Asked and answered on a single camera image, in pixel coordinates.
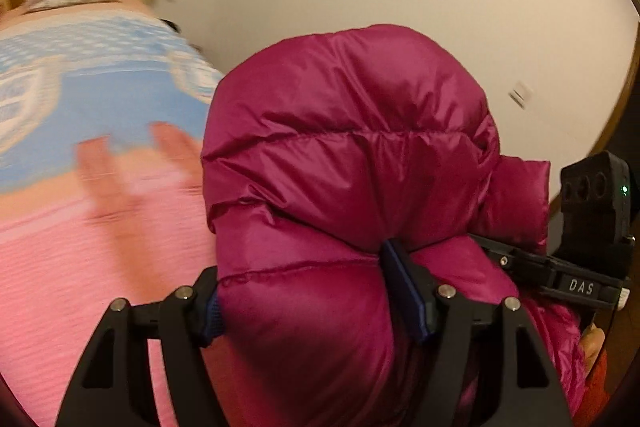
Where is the magenta quilted puffer jacket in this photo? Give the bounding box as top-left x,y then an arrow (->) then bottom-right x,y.
202,25 -> 586,426

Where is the person's right hand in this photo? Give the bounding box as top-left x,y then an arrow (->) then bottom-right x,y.
579,323 -> 605,374

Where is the pink and blue bedspread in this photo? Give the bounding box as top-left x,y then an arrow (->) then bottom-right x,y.
1,0 -> 220,426

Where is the dark object beside bed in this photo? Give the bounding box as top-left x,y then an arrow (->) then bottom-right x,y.
161,20 -> 181,34

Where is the white wall switch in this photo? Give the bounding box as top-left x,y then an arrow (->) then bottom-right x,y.
509,82 -> 533,109

